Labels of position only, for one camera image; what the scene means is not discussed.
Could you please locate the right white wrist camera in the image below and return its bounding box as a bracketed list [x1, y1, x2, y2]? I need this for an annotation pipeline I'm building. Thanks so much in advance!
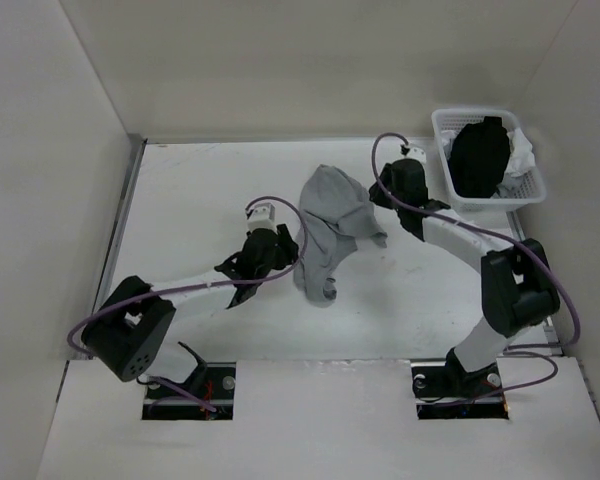
[401, 143, 427, 165]

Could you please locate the grey tank top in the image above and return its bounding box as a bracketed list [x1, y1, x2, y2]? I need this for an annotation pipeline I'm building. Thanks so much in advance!
[293, 165, 388, 308]

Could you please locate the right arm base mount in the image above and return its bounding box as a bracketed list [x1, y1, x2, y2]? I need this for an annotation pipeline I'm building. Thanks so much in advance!
[411, 364, 509, 420]

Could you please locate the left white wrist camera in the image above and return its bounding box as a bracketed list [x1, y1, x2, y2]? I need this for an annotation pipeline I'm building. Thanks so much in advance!
[246, 202, 276, 232]

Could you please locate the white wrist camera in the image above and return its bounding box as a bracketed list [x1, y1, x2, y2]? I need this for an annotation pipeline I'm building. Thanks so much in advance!
[401, 143, 427, 165]
[246, 202, 276, 232]

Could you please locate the white plastic basket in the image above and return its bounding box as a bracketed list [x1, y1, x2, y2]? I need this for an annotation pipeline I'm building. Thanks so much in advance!
[431, 107, 547, 212]

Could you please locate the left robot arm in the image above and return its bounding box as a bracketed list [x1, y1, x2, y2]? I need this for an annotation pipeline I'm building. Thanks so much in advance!
[81, 224, 300, 399]

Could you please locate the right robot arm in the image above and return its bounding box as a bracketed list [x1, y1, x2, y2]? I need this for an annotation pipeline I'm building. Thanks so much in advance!
[369, 158, 561, 398]

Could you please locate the black tank top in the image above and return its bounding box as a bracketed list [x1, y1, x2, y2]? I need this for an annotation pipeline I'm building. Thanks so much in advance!
[448, 116, 511, 198]

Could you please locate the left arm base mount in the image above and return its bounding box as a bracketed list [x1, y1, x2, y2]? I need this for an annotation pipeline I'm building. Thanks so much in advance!
[138, 363, 237, 421]

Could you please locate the white tank top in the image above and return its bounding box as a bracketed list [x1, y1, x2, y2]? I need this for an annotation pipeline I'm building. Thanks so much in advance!
[441, 128, 536, 198]

